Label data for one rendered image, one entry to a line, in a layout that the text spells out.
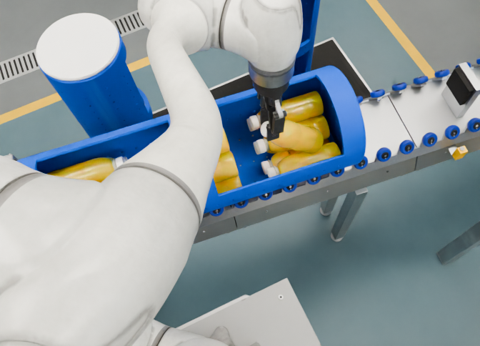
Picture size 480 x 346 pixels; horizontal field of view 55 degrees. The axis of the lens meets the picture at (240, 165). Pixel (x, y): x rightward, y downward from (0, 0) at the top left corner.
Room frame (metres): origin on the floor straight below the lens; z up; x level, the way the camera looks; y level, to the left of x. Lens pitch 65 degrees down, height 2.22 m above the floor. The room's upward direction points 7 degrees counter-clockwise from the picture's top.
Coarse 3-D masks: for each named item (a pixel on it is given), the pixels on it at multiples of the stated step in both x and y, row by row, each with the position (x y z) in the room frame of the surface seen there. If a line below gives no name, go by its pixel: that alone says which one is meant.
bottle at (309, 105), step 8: (296, 96) 0.71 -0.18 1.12; (304, 96) 0.70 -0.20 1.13; (312, 96) 0.69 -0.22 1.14; (320, 96) 0.69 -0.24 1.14; (288, 104) 0.67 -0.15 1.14; (296, 104) 0.67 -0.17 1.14; (304, 104) 0.67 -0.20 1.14; (312, 104) 0.67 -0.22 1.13; (320, 104) 0.66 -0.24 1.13; (288, 112) 0.65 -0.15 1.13; (296, 112) 0.65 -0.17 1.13; (304, 112) 0.65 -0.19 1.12; (312, 112) 0.65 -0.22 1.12; (320, 112) 0.65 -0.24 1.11; (296, 120) 0.64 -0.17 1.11
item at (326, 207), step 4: (328, 200) 0.71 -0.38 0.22; (332, 200) 0.71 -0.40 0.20; (324, 204) 0.72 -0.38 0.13; (328, 204) 0.71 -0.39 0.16; (332, 204) 0.71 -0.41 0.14; (320, 208) 0.75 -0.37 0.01; (324, 208) 0.72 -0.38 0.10; (328, 208) 0.71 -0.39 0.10; (332, 208) 0.72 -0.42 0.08; (324, 212) 0.71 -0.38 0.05; (328, 212) 0.72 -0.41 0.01
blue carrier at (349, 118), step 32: (256, 96) 0.74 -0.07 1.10; (288, 96) 0.75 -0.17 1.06; (352, 96) 0.62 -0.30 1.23; (128, 128) 0.63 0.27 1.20; (160, 128) 0.68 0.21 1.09; (224, 128) 0.69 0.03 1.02; (352, 128) 0.54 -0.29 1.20; (32, 160) 0.56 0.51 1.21; (64, 160) 0.62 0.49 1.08; (256, 160) 0.60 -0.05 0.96; (352, 160) 0.50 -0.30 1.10; (224, 192) 0.44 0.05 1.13; (256, 192) 0.45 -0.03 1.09
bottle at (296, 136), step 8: (288, 120) 0.58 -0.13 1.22; (288, 128) 0.55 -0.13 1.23; (296, 128) 0.56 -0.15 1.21; (304, 128) 0.57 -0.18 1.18; (312, 128) 0.59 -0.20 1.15; (280, 136) 0.53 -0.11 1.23; (288, 136) 0.53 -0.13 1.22; (296, 136) 0.54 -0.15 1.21; (304, 136) 0.55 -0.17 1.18; (312, 136) 0.56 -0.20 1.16; (320, 136) 0.57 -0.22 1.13; (280, 144) 0.52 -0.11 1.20; (288, 144) 0.52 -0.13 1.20; (296, 144) 0.53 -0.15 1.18; (304, 144) 0.53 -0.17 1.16; (312, 144) 0.54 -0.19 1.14; (320, 144) 0.55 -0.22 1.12; (312, 152) 0.54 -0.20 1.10
